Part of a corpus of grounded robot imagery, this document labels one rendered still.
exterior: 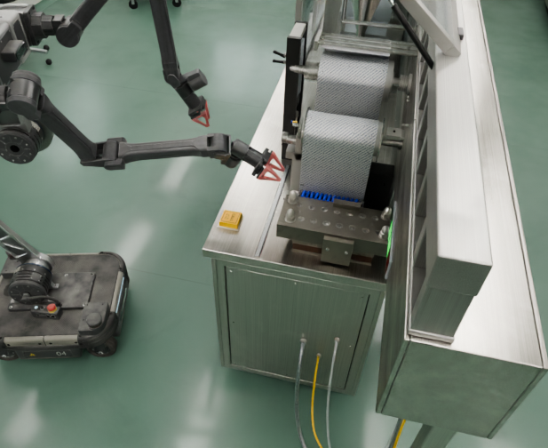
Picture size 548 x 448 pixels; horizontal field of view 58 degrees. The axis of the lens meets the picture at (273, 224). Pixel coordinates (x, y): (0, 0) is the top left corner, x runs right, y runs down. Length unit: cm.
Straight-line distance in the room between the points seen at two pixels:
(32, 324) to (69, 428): 49
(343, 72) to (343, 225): 54
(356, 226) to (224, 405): 115
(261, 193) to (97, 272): 107
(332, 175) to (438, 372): 92
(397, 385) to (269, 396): 143
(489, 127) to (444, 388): 78
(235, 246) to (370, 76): 76
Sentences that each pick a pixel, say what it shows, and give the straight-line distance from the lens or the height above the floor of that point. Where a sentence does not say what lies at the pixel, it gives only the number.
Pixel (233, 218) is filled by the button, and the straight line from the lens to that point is 184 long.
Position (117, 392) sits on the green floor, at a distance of 255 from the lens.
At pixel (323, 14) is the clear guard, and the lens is 259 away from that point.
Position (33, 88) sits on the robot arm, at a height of 149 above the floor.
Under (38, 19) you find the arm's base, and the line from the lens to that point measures 203.
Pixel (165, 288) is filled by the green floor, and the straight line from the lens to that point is 284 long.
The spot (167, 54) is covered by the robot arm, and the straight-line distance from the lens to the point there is 198.
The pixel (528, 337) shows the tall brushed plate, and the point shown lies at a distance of 103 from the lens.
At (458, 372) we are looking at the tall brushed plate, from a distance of 102.
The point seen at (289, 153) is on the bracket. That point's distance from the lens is 181.
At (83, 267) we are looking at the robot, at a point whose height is 24.
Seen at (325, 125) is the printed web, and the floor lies 130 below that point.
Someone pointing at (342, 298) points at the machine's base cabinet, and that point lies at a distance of 181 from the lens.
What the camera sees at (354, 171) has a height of 115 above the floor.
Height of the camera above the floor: 220
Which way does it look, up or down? 44 degrees down
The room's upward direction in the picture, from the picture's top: 2 degrees clockwise
